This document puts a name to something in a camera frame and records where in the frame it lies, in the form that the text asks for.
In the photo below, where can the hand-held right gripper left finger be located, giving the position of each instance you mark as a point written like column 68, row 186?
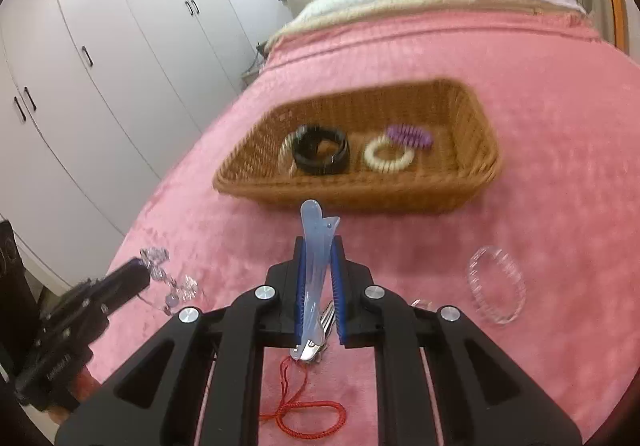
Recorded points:
column 299, row 286

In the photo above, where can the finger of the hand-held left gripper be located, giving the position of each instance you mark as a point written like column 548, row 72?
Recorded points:
column 127, row 277

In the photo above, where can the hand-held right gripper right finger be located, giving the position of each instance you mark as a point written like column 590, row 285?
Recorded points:
column 338, row 291

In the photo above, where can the blue hair clip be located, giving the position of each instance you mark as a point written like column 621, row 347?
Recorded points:
column 314, row 246

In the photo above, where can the woven wicker basket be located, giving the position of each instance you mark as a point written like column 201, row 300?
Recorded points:
column 400, row 196

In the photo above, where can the clear ridged bangle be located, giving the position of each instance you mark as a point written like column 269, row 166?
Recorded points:
column 501, row 318

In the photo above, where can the white wardrobe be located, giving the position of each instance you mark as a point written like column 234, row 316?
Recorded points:
column 125, row 26

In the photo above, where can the pink blanket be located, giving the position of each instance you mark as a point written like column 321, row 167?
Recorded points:
column 550, row 151

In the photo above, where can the beige bed sheet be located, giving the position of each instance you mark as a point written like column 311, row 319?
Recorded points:
column 300, row 28

